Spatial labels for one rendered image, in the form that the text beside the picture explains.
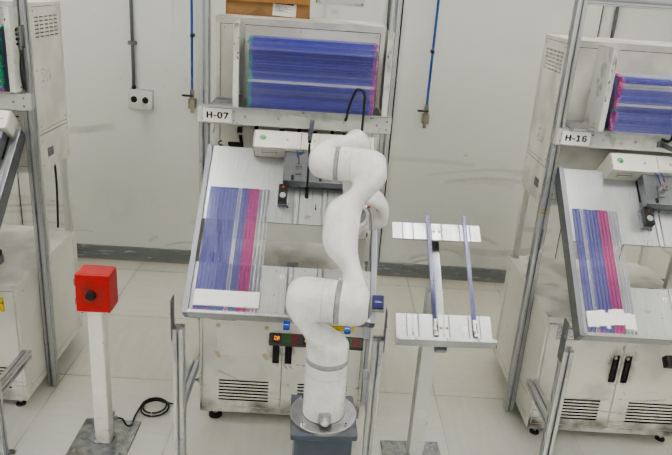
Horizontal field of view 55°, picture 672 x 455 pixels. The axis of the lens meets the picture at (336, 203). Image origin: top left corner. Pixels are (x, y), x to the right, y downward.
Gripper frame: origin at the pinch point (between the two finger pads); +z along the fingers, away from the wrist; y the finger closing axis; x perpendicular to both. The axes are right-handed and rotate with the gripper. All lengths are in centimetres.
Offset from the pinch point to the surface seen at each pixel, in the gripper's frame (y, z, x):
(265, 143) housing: 36, -1, -36
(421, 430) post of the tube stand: -34, 34, 70
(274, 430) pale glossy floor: 27, 60, 75
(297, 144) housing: 23.3, -1.0, -36.4
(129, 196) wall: 139, 169, -60
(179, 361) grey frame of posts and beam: 61, 8, 50
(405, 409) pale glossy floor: -33, 76, 63
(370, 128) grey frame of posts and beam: -5.6, -1.9, -44.9
